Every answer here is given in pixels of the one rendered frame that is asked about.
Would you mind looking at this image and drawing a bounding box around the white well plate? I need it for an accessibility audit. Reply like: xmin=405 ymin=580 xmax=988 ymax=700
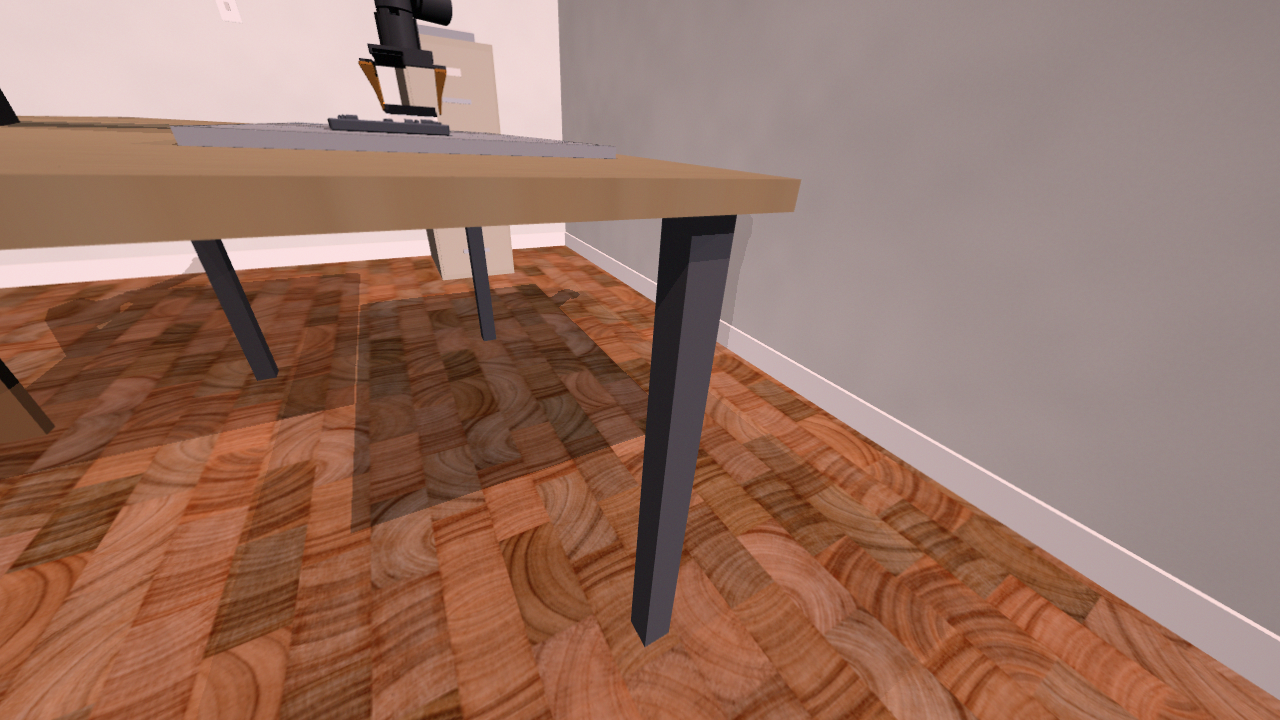
xmin=387 ymin=113 xmax=438 ymax=122

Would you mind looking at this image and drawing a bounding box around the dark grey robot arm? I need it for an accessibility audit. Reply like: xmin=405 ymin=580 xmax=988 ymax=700
xmin=374 ymin=0 xmax=453 ymax=50

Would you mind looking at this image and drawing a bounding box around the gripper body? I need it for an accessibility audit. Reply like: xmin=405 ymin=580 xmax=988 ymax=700
xmin=358 ymin=8 xmax=445 ymax=70

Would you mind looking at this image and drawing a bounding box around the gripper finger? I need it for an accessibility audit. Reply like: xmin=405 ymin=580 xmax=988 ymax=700
xmin=358 ymin=61 xmax=385 ymax=111
xmin=435 ymin=69 xmax=447 ymax=115

